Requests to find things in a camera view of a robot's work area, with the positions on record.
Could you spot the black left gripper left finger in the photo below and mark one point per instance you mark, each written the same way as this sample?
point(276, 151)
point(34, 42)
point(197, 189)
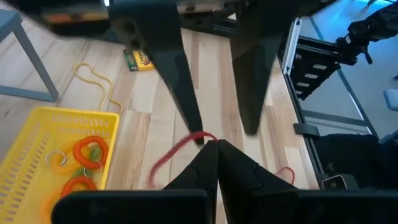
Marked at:
point(202, 174)

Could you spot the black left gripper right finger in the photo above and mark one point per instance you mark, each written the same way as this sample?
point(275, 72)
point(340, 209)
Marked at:
point(245, 177)

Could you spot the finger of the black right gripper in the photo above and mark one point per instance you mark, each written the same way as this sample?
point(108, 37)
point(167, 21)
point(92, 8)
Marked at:
point(255, 62)
point(164, 56)

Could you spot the yellow green crayon box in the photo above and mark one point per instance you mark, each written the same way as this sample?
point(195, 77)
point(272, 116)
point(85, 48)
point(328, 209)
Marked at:
point(141, 60)

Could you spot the long red rubber band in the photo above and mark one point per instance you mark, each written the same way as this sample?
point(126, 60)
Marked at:
point(287, 168)

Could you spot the yellow rubber band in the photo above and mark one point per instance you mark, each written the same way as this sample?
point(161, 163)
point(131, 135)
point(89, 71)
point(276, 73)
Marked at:
point(110, 90)

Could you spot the green spiral wrist coil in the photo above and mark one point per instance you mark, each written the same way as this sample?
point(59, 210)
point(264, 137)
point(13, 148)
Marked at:
point(93, 154)

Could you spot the red-orange spiral wrist coil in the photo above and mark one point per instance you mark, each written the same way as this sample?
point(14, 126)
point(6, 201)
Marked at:
point(77, 152)
point(77, 181)

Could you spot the yellow plastic basket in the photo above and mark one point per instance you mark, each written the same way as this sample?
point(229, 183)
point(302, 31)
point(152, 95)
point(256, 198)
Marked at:
point(31, 140)

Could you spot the yellow-orange spiral wrist coil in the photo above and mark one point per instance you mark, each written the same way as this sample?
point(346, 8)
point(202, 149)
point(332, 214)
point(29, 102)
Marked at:
point(62, 169)

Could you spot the black slotted rack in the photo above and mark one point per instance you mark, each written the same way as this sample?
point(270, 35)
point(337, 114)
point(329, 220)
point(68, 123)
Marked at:
point(320, 81)

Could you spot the black table clamp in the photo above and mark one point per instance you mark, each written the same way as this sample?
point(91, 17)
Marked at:
point(306, 130)

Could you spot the black metal table frame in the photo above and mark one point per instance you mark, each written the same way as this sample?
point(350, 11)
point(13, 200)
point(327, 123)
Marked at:
point(310, 146)

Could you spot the small table-level camera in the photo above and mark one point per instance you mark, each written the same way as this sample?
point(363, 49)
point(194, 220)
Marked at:
point(334, 182)

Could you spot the black camera stand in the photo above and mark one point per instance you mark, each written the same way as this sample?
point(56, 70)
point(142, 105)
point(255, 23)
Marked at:
point(367, 28)

